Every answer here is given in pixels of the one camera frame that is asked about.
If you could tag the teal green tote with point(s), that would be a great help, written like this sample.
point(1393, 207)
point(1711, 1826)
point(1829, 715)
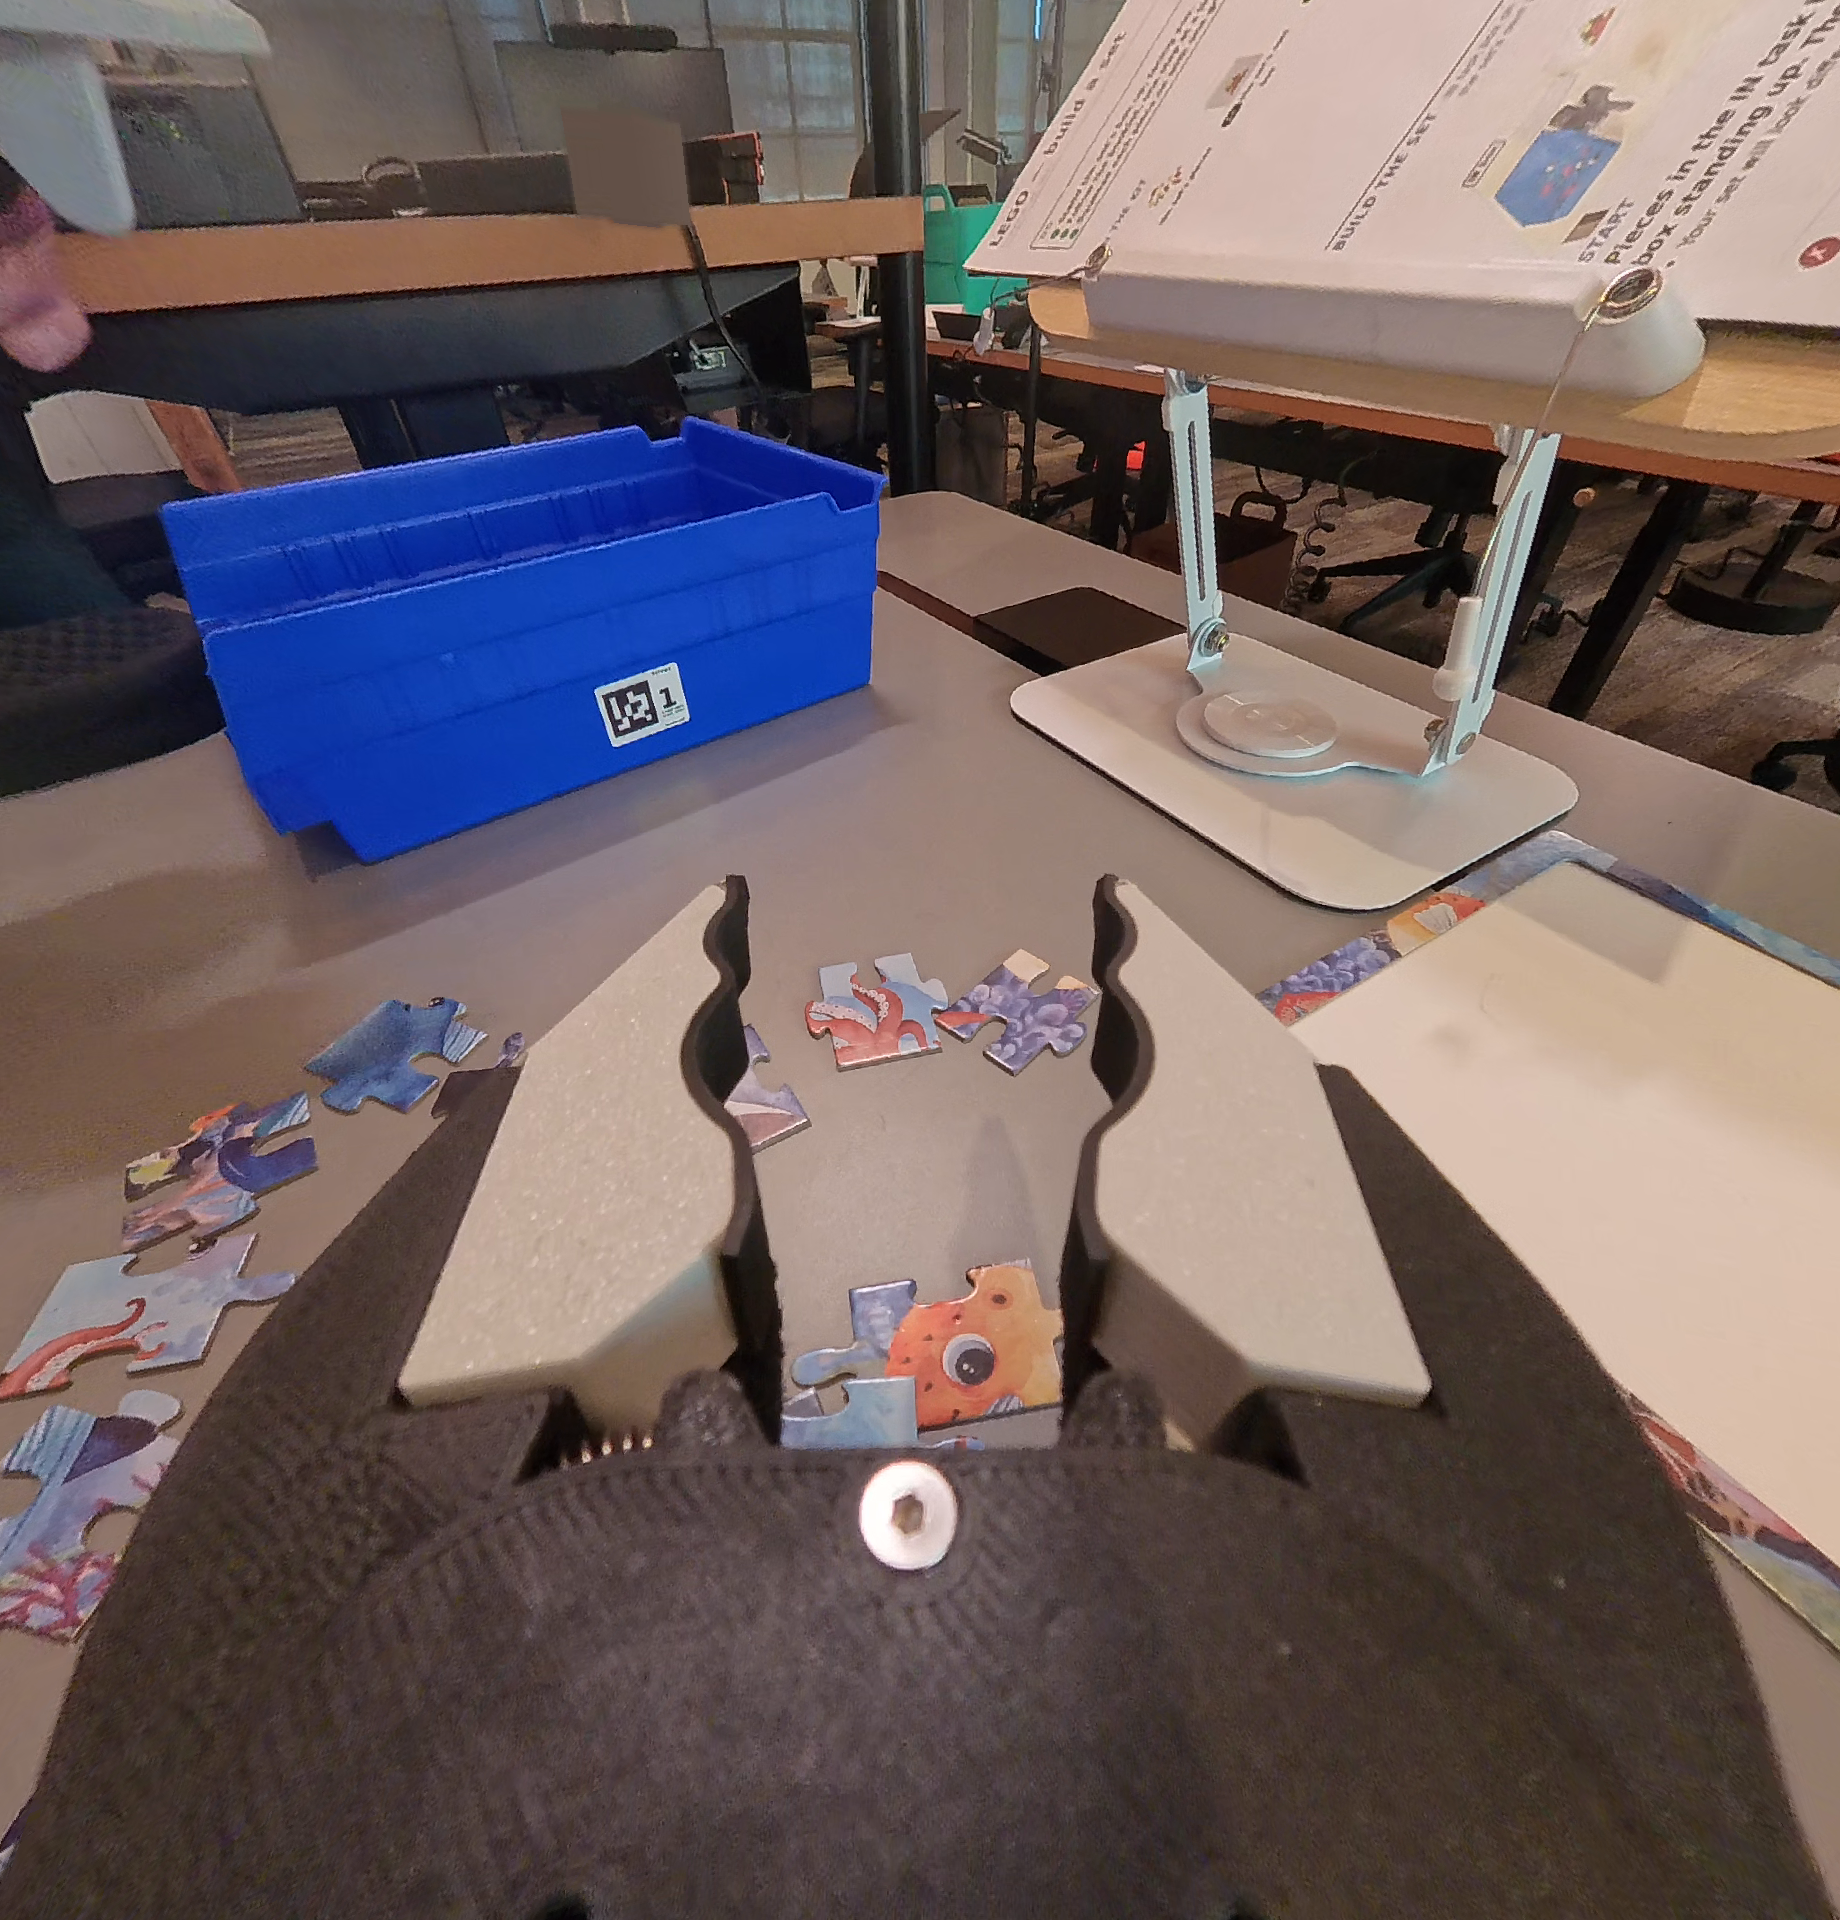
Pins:
point(963, 247)

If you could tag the dark computer monitor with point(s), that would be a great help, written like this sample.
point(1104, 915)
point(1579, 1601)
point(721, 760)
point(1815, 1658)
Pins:
point(530, 91)

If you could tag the sea print puzzle frame board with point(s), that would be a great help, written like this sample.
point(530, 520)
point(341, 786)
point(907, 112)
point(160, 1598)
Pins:
point(1611, 1138)

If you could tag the black vertical pole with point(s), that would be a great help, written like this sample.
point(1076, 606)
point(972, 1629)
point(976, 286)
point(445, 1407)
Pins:
point(898, 225)

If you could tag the person's left hand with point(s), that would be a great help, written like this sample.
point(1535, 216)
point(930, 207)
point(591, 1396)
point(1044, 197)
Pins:
point(28, 299)

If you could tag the blue plastic bin with label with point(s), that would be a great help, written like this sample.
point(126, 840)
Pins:
point(530, 631)

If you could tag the grey desk with tan edge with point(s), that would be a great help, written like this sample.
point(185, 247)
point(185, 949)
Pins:
point(409, 247)

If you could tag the pale blue red tentacle puzzle piece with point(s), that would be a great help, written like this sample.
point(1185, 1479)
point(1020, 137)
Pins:
point(126, 1320)

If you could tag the black office chair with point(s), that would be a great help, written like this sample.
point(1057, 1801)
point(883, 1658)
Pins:
point(1820, 722)
point(80, 689)

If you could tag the white metal document stand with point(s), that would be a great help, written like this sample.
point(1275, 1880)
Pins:
point(1311, 795)

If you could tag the brown bag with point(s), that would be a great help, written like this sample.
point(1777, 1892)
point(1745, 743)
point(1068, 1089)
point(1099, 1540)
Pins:
point(1252, 546)

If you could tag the blue water puzzle piece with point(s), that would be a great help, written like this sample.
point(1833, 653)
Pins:
point(860, 1420)

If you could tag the orange fish puzzle piece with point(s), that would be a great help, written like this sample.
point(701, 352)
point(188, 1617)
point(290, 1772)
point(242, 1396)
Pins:
point(966, 1350)

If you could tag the blue striped pink coral puzzle piece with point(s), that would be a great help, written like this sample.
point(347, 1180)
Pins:
point(52, 1517)

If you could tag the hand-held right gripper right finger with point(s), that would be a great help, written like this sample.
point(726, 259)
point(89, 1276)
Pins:
point(1237, 1200)

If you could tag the printed instruction sheet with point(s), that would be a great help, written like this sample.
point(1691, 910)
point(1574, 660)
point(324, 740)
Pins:
point(1386, 150)

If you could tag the multicolour dark blue puzzle piece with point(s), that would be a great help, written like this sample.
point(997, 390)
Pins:
point(222, 1162)

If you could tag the black phone on table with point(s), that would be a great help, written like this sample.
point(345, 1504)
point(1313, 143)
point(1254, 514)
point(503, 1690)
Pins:
point(1070, 626)

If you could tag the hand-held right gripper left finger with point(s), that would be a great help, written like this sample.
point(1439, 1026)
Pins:
point(591, 1200)

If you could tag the blue purple peeling puzzle piece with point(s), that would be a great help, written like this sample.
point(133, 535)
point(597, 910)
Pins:
point(772, 1109)

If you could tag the purple coral puzzle piece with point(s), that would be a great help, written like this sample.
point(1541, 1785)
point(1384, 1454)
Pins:
point(1034, 1015)

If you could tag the deep blue puzzle piece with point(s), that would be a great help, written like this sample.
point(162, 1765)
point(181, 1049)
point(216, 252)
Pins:
point(388, 1051)

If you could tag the red octopus sucker puzzle piece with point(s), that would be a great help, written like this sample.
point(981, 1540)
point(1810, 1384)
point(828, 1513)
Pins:
point(860, 1020)

